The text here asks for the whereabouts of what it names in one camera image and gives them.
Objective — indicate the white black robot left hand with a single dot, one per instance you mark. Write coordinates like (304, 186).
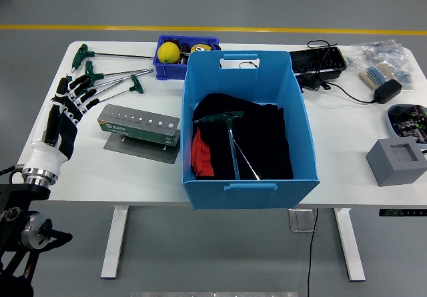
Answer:
(63, 127)

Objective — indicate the green metal wrench holder stand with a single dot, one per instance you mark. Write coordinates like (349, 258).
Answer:
(133, 131)

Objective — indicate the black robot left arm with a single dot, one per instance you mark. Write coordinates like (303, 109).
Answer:
(20, 237)

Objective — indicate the blue folding plastic box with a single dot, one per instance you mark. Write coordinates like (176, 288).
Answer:
(247, 195)

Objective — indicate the small blue parts bin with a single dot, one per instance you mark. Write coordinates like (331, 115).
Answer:
(166, 71)

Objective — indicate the white left table leg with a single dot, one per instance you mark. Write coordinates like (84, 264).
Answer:
(115, 243)

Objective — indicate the white table leg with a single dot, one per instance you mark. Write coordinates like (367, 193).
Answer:
(115, 243)
(350, 243)

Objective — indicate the yellow lemon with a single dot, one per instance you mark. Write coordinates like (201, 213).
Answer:
(168, 52)

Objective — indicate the dark brown small bottle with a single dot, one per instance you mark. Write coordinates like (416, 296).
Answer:
(185, 54)

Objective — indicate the red cloth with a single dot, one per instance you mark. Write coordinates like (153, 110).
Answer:
(201, 157)

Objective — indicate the yellow tape measure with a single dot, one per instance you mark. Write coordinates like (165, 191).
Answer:
(200, 48)

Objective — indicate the yellow floor tape line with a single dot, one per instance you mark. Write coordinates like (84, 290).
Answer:
(233, 29)

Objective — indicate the black cloth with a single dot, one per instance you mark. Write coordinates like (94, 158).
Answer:
(267, 137)

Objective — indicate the metal floor outlet plate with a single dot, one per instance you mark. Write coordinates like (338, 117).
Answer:
(300, 220)

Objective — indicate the black plastic tray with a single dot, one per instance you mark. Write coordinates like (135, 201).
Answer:
(317, 61)

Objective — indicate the white right table leg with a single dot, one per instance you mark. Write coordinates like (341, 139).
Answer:
(350, 243)

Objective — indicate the taped resistor strip bundle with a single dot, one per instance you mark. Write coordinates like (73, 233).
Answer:
(377, 75)

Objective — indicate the black power adapter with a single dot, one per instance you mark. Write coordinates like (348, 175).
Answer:
(387, 91)

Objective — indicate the grey foam block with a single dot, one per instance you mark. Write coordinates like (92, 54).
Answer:
(387, 168)

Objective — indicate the light blue tray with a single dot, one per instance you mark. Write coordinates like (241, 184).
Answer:
(391, 123)

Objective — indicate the clear bags of resistors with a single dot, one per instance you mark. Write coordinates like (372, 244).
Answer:
(383, 51)

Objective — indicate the dark circuit board parts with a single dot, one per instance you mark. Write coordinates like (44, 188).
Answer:
(410, 120)

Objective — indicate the black table control panel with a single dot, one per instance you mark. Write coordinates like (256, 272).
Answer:
(403, 212)

